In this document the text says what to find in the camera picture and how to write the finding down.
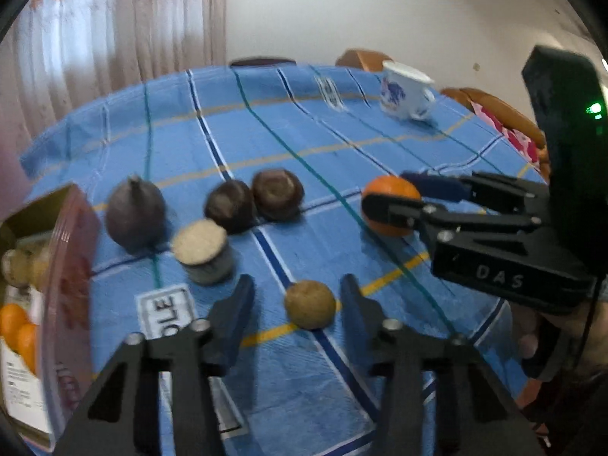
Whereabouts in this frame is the large orange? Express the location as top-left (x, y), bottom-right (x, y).
top-left (361, 175), bottom-right (423, 239)

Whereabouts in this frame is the small orange front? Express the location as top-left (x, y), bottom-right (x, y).
top-left (16, 323), bottom-right (37, 376)

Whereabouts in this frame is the small orange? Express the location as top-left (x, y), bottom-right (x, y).
top-left (0, 304), bottom-right (30, 351)
top-left (16, 323), bottom-right (37, 376)

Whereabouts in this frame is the dark chestnut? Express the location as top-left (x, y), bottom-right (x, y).
top-left (203, 179), bottom-right (255, 235)
top-left (252, 168), bottom-right (305, 221)

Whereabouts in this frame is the purple round fruit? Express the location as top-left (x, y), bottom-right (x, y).
top-left (104, 175), bottom-right (166, 253)

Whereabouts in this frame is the right hand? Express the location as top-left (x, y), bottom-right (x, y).
top-left (510, 283), bottom-right (607, 382)

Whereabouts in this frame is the pink floral cushion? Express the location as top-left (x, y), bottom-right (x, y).
top-left (471, 102), bottom-right (550, 181)

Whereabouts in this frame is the white paper sheet in tin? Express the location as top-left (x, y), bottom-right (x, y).
top-left (1, 285), bottom-right (51, 437)

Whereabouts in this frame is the white blue floral mug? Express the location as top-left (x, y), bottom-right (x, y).
top-left (380, 60), bottom-right (436, 122)

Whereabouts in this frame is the brown wooden chair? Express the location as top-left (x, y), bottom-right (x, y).
top-left (335, 48), bottom-right (392, 72)

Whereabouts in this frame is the blue plaid tablecloth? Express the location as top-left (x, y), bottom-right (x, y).
top-left (21, 66), bottom-right (539, 455)

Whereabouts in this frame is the pink metal tin box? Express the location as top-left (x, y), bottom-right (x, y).
top-left (1, 184), bottom-right (101, 452)

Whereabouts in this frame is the dark round stool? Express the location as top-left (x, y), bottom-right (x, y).
top-left (230, 57), bottom-right (296, 67)

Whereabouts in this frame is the pink floral curtain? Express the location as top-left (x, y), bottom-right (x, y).
top-left (1, 0), bottom-right (227, 154)

